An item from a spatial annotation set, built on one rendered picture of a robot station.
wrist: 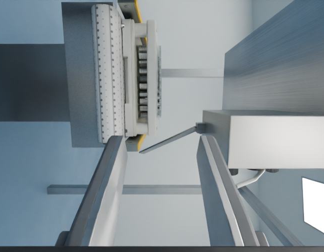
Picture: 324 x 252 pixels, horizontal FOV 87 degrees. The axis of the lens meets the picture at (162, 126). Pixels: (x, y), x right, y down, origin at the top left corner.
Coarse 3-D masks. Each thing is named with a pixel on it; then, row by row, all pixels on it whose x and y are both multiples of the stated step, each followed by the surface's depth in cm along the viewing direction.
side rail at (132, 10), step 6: (120, 0) 31; (126, 0) 31; (132, 0) 31; (120, 6) 32; (126, 6) 32; (132, 6) 32; (126, 12) 34; (132, 12) 34; (126, 18) 36; (132, 18) 36; (138, 18) 36; (144, 42) 51
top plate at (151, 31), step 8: (152, 24) 35; (152, 32) 35; (152, 40) 36; (152, 48) 36; (152, 56) 36; (152, 64) 36; (152, 72) 36; (152, 80) 37; (152, 88) 37; (152, 96) 37; (152, 104) 37; (152, 112) 38; (152, 120) 38; (152, 128) 38
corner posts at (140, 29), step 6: (138, 24) 35; (144, 24) 35; (138, 30) 36; (144, 30) 36; (138, 36) 37; (144, 36) 37; (138, 126) 39; (144, 126) 39; (138, 132) 39; (144, 132) 39
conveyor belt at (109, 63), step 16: (96, 16) 31; (112, 16) 31; (96, 32) 31; (112, 32) 32; (96, 48) 32; (112, 48) 32; (96, 64) 32; (112, 64) 32; (96, 80) 33; (112, 80) 33; (96, 96) 33; (112, 96) 33; (96, 112) 34; (112, 112) 33; (112, 128) 34
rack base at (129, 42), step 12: (132, 24) 35; (132, 36) 35; (132, 48) 36; (132, 60) 36; (132, 72) 36; (132, 84) 37; (132, 96) 37; (132, 108) 38; (132, 120) 38; (144, 120) 58; (132, 132) 38
